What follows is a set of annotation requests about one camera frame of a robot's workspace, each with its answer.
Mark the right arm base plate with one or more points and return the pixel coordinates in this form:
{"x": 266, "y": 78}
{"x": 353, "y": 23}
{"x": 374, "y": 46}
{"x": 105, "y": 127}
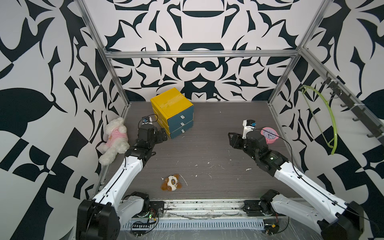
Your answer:
{"x": 255, "y": 207}

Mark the black wall hook rack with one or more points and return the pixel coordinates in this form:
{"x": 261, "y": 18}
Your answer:
{"x": 361, "y": 111}

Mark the yellow drawer cabinet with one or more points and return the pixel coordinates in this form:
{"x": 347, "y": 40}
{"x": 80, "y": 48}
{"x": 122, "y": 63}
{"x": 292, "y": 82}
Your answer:
{"x": 168, "y": 104}

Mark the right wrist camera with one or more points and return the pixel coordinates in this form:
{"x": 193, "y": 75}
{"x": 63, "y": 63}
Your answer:
{"x": 249, "y": 125}

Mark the pink alarm clock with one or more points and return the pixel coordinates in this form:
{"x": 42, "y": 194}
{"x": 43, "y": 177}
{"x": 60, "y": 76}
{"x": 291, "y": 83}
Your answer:
{"x": 270, "y": 135}

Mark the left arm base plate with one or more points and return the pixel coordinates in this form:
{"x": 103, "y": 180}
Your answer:
{"x": 151, "y": 207}

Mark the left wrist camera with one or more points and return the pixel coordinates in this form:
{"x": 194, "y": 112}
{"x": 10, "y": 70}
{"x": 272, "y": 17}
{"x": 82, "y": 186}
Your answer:
{"x": 147, "y": 120}

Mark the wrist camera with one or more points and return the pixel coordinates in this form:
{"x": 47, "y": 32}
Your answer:
{"x": 147, "y": 120}
{"x": 249, "y": 125}

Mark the green toy bow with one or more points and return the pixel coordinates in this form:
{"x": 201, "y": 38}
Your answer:
{"x": 323, "y": 115}

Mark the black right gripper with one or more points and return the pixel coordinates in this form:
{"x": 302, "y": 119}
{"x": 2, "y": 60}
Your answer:
{"x": 236, "y": 139}

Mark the teal top drawer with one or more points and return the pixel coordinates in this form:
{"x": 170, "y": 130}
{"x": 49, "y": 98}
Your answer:
{"x": 187, "y": 112}

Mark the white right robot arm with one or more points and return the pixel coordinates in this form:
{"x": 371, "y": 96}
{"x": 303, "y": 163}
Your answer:
{"x": 331, "y": 217}

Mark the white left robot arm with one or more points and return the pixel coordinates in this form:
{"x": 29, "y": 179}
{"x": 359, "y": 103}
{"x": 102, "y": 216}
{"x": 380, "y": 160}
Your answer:
{"x": 101, "y": 218}

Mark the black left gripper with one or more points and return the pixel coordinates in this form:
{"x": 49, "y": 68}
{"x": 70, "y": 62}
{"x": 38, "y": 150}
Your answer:
{"x": 159, "y": 138}

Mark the brown white plush toy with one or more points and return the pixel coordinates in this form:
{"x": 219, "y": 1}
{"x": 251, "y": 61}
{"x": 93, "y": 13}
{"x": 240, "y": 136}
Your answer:
{"x": 171, "y": 183}

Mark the white plush dog pink shirt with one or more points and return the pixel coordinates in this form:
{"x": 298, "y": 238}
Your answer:
{"x": 117, "y": 142}

